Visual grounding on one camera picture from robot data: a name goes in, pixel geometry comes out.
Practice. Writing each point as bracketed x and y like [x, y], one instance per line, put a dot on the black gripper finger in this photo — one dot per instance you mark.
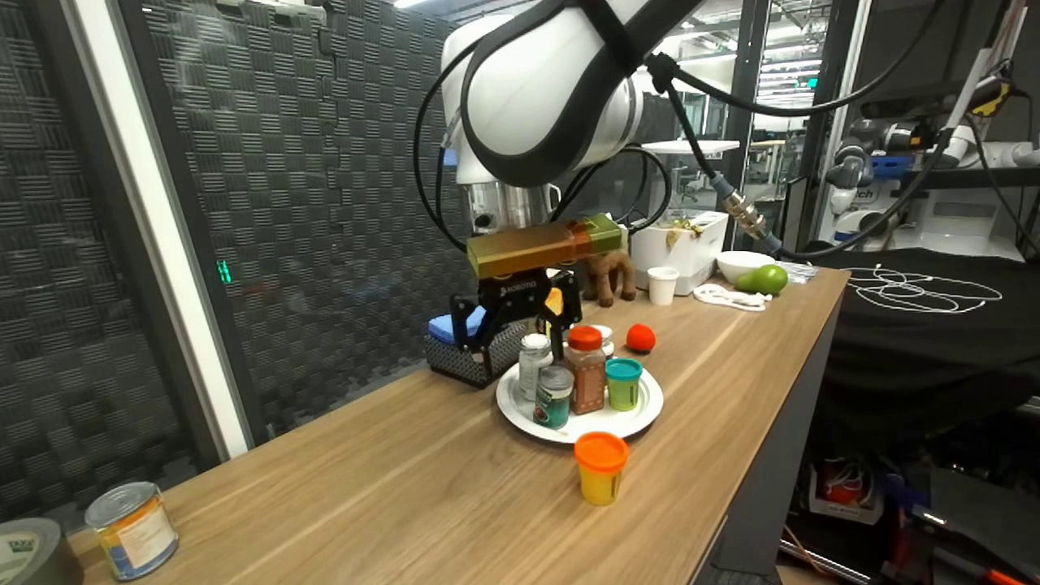
[484, 334]
[563, 327]

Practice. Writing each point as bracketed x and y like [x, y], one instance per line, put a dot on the orange plush ball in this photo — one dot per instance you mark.
[642, 340]

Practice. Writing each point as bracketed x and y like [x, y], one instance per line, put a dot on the spice bottle red cap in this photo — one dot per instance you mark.
[585, 363]

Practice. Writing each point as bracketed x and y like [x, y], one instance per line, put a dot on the white supplement bottle grey lid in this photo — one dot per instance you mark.
[533, 357]

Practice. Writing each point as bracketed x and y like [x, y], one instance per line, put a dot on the white bowl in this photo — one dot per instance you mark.
[735, 264]

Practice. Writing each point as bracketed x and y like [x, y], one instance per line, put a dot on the white paper plate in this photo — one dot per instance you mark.
[603, 421]

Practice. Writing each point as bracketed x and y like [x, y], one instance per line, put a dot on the green apple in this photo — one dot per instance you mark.
[772, 282]

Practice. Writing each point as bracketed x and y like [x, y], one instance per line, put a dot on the brown moose plush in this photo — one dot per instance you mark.
[612, 278]

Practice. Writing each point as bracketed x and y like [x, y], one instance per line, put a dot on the grey tape roll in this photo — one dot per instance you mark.
[35, 551]

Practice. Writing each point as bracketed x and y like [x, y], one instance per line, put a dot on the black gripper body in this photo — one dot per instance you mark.
[533, 294]

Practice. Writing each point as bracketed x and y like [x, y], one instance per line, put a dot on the white bucket container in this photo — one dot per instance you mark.
[687, 246]

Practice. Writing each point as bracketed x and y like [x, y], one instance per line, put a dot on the glass jar candle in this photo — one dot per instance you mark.
[132, 529]

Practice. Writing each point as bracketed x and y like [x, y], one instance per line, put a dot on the teal lid dough tub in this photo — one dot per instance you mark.
[621, 382]

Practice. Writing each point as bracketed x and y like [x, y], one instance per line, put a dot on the white crumpled cloth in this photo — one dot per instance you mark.
[726, 296]

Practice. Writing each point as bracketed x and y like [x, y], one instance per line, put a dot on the blue folded cloth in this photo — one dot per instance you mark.
[443, 327]

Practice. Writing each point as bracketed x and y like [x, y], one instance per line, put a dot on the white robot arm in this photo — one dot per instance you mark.
[533, 95]

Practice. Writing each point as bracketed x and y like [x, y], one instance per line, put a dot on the white paper cup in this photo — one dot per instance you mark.
[661, 284]

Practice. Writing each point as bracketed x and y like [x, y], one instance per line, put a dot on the small green tin can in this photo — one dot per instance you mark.
[552, 394]

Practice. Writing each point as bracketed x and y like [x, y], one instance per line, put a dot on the orange lid dough tub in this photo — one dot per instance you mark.
[599, 461]

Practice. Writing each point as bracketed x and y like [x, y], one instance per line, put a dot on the grey foam block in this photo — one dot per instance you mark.
[474, 369]

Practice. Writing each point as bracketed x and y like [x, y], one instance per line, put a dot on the white bottle blue label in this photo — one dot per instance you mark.
[607, 340]

